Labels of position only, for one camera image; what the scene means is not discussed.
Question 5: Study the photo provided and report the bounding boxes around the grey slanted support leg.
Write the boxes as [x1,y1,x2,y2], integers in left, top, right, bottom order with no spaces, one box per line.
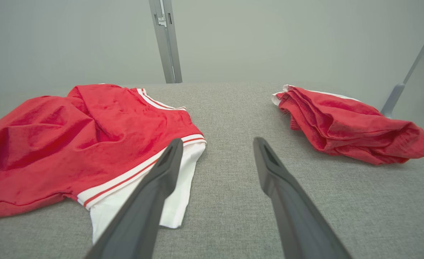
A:
[381,13,424,118]

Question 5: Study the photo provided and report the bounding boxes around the grey fabric sofa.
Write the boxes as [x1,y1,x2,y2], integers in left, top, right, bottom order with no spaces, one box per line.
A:
[0,82,424,259]

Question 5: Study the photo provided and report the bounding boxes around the red shorts with white stripe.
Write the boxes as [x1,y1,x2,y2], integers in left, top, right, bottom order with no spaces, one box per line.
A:
[272,85,424,165]

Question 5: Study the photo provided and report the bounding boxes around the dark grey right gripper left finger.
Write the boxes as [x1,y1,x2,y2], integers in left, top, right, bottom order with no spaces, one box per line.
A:
[86,138,184,259]

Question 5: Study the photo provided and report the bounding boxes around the red Bulls jersey white trim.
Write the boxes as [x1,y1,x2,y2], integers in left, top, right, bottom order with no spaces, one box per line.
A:
[0,84,208,243]

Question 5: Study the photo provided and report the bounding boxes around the grey metal partition post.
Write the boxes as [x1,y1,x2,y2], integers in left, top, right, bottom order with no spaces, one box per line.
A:
[149,0,183,84]

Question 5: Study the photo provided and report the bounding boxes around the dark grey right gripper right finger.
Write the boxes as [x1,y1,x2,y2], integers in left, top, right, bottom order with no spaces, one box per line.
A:
[254,137,352,259]

